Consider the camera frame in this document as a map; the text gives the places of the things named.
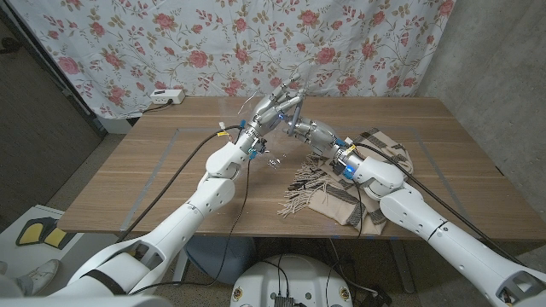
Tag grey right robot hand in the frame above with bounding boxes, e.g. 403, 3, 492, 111
284, 118, 358, 179

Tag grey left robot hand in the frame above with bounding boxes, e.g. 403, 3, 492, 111
238, 72, 307, 161

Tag yellow grey handled scissors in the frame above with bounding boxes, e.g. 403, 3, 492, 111
287, 94, 306, 137

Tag clear plastic bag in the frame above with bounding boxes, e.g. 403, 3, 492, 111
219, 91, 308, 178

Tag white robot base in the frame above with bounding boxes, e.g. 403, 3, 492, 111
229, 253, 354, 307

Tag beige plaid fringed scarf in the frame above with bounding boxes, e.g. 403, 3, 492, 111
276, 126, 415, 236

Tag floral print backdrop curtain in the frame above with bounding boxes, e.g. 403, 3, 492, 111
8, 0, 457, 120

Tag white power strip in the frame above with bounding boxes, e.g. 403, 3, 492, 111
148, 88, 187, 106

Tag grey chair under table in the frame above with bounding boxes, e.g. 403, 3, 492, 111
172, 235, 257, 286

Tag grey metal table leg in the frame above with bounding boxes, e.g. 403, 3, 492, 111
387, 238, 417, 294

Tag black power adapter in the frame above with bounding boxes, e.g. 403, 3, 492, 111
361, 286, 392, 307

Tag yellow black floor object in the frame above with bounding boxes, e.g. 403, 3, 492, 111
15, 216, 78, 251

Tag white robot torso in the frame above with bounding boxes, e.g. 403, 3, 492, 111
0, 294, 174, 307

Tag white sneaker shoe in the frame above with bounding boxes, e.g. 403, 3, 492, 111
16, 258, 61, 295

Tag white floor panel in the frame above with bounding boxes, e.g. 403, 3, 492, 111
0, 204, 125, 295

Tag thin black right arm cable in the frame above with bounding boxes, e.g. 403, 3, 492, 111
355, 182, 365, 239

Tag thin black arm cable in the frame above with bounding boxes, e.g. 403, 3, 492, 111
355, 182, 365, 239
126, 158, 253, 296

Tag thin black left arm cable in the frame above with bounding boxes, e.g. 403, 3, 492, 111
126, 158, 253, 296

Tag black power strip cord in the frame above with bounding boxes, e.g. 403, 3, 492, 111
142, 100, 174, 114

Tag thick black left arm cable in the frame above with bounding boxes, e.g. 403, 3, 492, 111
115, 124, 244, 244

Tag black backdrop frame pole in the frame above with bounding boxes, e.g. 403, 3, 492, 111
0, 0, 107, 138

